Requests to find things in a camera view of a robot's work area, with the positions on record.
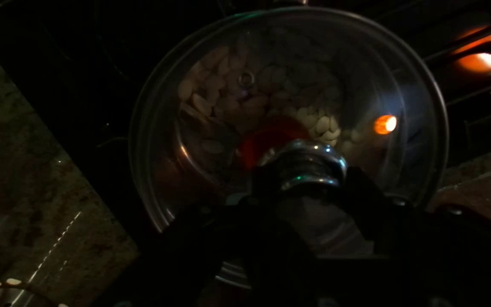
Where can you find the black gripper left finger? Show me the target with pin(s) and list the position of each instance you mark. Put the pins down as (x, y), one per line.
(213, 266)

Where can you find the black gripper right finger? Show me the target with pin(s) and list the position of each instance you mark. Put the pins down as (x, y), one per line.
(427, 261)

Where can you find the glass pot lid with knob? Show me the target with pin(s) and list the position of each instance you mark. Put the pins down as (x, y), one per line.
(397, 85)

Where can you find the red food piece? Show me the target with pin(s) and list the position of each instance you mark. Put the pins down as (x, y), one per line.
(269, 138)

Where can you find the black gas stove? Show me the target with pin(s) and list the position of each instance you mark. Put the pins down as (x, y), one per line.
(479, 110)

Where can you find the pile of white beans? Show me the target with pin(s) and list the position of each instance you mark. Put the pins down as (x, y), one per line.
(218, 85)

